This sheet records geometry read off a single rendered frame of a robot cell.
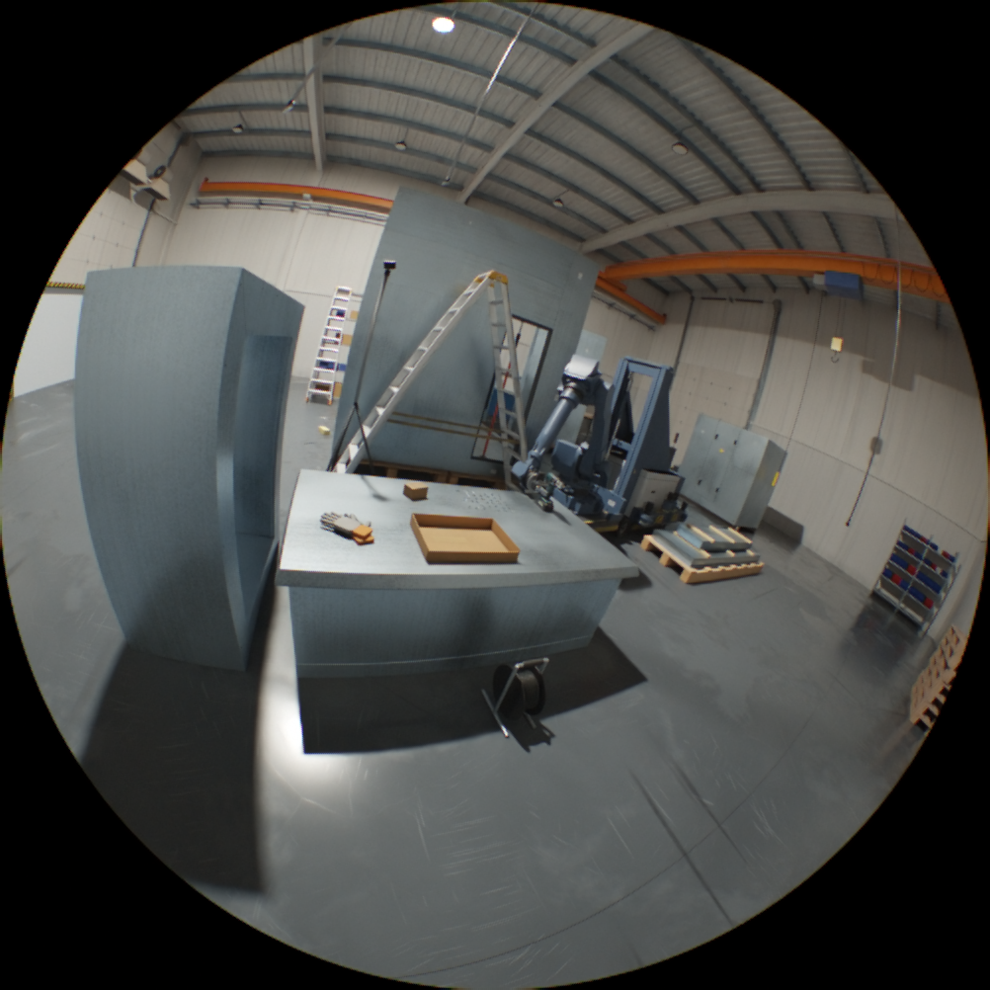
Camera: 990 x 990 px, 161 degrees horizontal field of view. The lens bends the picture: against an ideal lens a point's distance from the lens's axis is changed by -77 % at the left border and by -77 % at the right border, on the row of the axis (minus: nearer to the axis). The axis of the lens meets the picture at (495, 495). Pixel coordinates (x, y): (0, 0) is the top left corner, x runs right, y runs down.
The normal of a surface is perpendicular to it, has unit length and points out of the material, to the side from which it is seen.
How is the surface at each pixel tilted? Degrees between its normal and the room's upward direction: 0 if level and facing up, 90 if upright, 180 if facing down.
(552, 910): 0
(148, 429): 90
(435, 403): 90
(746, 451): 90
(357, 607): 90
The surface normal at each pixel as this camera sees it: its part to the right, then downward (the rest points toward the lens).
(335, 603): 0.40, 0.41
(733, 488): -0.90, -0.11
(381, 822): 0.26, -0.91
